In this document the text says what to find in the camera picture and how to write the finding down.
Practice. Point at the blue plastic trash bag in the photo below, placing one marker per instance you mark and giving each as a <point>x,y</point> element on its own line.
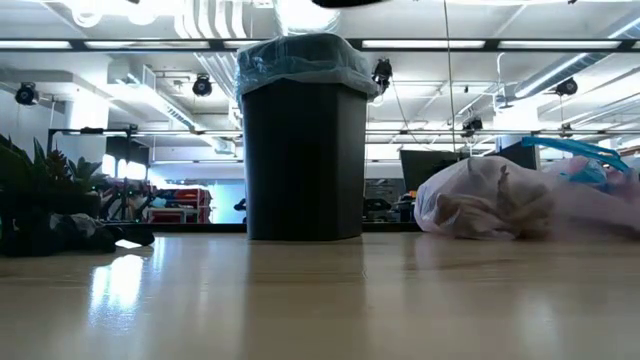
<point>300,60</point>

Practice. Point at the lavender translucent bin liner bag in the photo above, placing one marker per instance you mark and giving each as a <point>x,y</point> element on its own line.
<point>525,200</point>

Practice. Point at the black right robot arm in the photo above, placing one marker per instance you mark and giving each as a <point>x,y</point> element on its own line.
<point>345,2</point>

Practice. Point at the black plastic trash bin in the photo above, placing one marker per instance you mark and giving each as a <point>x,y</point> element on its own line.
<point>305,160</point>

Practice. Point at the black computer monitor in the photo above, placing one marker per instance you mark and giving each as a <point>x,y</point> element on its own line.
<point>427,167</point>

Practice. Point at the red storage bins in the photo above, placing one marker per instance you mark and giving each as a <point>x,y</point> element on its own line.
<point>175,205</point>

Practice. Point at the black office divider panel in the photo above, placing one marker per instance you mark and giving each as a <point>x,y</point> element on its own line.
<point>520,152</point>

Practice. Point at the yellow-green crumpled item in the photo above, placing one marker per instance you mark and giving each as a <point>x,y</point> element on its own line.
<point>82,172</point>

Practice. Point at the black fabric bundle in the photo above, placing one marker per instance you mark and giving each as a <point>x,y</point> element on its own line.
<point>75,235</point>

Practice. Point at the dark leafy plant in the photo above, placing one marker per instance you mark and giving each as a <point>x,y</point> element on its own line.
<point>25,167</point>

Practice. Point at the black ceiling camera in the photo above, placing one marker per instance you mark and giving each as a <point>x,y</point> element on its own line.
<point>202,86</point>
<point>566,87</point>
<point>26,94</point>
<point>382,72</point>

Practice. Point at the black rig frame bar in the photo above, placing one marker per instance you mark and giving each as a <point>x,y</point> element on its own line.
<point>150,44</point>

